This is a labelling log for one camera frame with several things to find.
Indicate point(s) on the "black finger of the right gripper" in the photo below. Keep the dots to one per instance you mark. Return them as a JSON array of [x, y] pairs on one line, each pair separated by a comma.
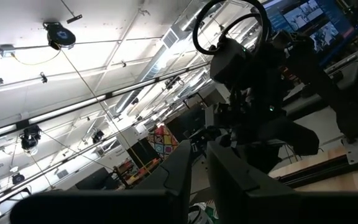
[[228, 62], [284, 137]]

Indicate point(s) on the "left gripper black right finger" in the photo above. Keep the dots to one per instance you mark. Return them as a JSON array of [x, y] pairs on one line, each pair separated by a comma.
[[291, 208]]

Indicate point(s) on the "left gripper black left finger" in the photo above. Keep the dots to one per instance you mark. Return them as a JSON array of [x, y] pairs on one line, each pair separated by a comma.
[[104, 208]]

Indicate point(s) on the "white Celsius Arctic Vibe can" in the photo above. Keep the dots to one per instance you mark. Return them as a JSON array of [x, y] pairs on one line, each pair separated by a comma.
[[197, 215]]

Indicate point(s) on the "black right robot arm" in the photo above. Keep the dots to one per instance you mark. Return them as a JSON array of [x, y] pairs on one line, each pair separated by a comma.
[[337, 99]]

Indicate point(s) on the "black computer monitor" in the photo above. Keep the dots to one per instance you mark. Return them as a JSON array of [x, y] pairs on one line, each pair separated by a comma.
[[96, 180]]

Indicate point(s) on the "wooden workbench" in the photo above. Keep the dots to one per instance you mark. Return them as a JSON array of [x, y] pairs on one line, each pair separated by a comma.
[[140, 172]]

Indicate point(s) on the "black partition panel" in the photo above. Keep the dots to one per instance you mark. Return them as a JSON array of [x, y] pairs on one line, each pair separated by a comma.
[[141, 152]]

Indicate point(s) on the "colourful patchwork quilt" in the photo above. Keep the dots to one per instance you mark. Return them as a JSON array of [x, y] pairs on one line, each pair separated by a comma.
[[163, 141]]

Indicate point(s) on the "monitor with blue screen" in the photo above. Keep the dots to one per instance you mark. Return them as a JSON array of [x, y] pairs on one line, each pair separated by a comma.
[[315, 21]]

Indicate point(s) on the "black ceiling light bar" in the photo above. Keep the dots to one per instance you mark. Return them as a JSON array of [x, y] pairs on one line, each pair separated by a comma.
[[73, 107]]

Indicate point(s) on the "grey ceiling junction box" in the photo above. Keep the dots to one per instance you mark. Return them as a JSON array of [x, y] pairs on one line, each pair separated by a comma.
[[6, 49]]

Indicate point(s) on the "black aluminium table frame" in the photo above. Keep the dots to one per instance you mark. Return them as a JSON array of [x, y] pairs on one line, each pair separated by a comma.
[[322, 171]]

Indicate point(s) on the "silver metal bracket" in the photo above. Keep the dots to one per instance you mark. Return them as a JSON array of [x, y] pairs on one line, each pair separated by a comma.
[[355, 152]]

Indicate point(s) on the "black ceiling camera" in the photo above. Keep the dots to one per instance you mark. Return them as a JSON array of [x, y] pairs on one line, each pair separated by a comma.
[[97, 136], [18, 178]]

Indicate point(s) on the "grey ceiling duct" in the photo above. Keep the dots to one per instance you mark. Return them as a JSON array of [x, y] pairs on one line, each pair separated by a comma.
[[145, 81]]

